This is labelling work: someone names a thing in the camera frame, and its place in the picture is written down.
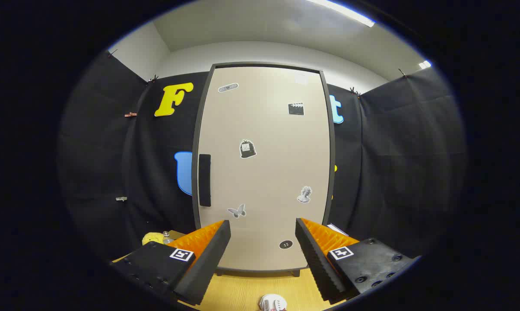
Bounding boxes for grey cabinet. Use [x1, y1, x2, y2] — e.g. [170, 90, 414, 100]
[191, 62, 336, 277]

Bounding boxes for white sneaker shoe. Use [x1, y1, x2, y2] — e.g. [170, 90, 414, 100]
[259, 294, 288, 311]

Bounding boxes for black backdrop cloth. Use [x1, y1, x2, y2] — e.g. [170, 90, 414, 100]
[57, 50, 467, 264]

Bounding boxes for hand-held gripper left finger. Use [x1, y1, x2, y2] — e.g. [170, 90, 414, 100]
[110, 219, 231, 306]

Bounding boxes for black door handle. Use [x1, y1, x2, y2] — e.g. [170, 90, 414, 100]
[199, 154, 212, 207]

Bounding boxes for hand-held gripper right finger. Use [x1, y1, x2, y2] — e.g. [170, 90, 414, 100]
[295, 218, 416, 303]

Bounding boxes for long ceiling light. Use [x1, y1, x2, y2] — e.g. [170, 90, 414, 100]
[305, 0, 375, 28]

